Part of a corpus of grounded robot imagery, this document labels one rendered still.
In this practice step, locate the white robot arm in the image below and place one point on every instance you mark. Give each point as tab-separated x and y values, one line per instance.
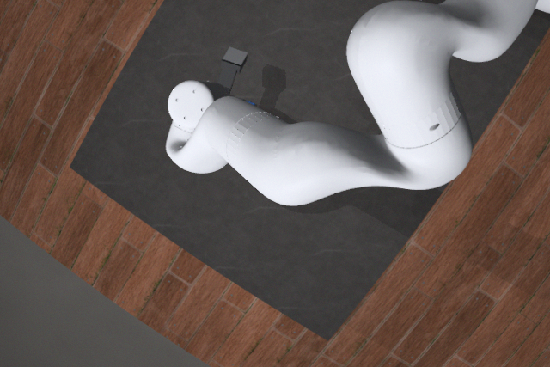
399	54

